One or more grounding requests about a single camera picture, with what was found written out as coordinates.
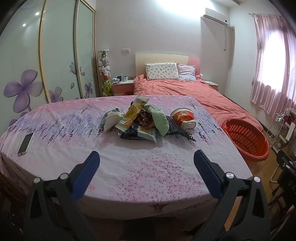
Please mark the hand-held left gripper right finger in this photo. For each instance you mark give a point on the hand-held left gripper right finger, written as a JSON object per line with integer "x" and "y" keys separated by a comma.
{"x": 207, "y": 176}

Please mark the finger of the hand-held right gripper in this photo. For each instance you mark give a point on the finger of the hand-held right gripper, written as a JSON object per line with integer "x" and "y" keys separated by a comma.
{"x": 285, "y": 157}

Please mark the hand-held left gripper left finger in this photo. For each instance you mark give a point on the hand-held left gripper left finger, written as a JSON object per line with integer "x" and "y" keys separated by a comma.
{"x": 86, "y": 176}

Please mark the orange plastic basket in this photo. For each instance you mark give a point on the orange plastic basket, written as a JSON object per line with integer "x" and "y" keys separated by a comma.
{"x": 245, "y": 139}

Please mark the black dotted mesh mat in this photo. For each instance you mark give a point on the black dotted mesh mat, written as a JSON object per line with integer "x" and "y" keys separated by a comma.
{"x": 179, "y": 133}

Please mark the blue white tissue packet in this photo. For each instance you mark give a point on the blue white tissue packet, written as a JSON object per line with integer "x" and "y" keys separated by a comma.
{"x": 112, "y": 121}

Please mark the red instant noodle cup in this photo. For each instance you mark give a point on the red instant noodle cup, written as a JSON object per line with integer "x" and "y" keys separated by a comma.
{"x": 182, "y": 115}

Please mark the blue white snack packet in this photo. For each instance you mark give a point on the blue white snack packet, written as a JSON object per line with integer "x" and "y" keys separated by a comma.
{"x": 144, "y": 134}

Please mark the green pouch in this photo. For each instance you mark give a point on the green pouch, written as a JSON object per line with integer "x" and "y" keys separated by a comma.
{"x": 159, "y": 120}

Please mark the yellow snack packet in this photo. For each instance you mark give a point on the yellow snack packet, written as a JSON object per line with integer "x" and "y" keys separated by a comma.
{"x": 131, "y": 113}

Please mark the red brown patterned bag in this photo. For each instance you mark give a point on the red brown patterned bag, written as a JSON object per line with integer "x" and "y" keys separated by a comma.
{"x": 143, "y": 119}

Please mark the pink printed tablecloth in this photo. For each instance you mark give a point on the pink printed tablecloth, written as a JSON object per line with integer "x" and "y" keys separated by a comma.
{"x": 127, "y": 166}

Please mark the white smartphone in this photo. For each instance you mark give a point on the white smartphone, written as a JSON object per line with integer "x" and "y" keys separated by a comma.
{"x": 25, "y": 143}

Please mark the salmon duvet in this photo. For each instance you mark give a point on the salmon duvet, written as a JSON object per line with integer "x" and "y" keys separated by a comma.
{"x": 196, "y": 97}

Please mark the pink curtain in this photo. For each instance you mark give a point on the pink curtain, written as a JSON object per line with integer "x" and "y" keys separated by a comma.
{"x": 275, "y": 69}

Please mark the pink white nightstand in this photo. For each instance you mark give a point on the pink white nightstand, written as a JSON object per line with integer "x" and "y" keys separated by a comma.
{"x": 212, "y": 86}
{"x": 122, "y": 88}

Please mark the yellow green plush toy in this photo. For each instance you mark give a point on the yellow green plush toy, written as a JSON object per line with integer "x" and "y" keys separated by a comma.
{"x": 107, "y": 87}

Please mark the pink striped pillow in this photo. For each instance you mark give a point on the pink striped pillow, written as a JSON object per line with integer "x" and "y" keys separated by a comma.
{"x": 187, "y": 73}

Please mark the white mug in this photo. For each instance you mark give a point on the white mug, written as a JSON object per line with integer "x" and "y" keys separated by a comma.
{"x": 124, "y": 78}

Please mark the hanging plush toy column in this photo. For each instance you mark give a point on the hanging plush toy column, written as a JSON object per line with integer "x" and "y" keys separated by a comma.
{"x": 104, "y": 66}

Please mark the white floral pillow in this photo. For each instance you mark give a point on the white floral pillow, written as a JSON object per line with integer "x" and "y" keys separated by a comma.
{"x": 161, "y": 71}

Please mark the beige pink headboard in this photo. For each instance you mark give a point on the beige pink headboard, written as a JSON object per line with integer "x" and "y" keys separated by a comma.
{"x": 159, "y": 58}

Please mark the flower print wardrobe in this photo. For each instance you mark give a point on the flower print wardrobe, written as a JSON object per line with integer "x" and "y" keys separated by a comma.
{"x": 57, "y": 51}

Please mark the white air conditioner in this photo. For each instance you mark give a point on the white air conditioner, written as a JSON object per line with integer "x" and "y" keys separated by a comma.
{"x": 215, "y": 17}

